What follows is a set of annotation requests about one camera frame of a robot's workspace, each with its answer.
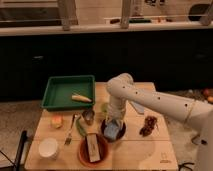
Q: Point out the small metal cup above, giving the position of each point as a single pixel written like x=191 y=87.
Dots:
x=88 y=117

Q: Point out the green plastic tray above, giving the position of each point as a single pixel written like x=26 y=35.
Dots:
x=60 y=89

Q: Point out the yellow corn cob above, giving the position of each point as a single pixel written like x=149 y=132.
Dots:
x=81 y=98

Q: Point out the green pepper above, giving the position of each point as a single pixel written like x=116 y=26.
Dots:
x=80 y=128

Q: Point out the dark grape bunch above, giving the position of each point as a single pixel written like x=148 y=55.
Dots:
x=149 y=124

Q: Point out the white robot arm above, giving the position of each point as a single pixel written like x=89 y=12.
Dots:
x=196 y=114

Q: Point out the small green cup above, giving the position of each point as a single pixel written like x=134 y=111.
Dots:
x=104 y=107

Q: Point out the wooden block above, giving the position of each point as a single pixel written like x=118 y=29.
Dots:
x=93 y=148

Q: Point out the white cup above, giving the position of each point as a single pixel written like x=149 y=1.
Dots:
x=48 y=148

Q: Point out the purple bowl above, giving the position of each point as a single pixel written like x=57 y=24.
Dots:
x=103 y=125

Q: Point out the orange terracotta bowl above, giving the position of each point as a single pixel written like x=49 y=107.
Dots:
x=83 y=154

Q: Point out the orange yellow toy fruit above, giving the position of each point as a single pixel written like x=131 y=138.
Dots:
x=57 y=121

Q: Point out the blue sponge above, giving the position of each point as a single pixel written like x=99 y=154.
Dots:
x=113 y=130

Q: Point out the silver fork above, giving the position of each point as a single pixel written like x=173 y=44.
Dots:
x=69 y=136

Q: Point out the grey folded cloth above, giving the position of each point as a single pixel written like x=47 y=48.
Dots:
x=138 y=108

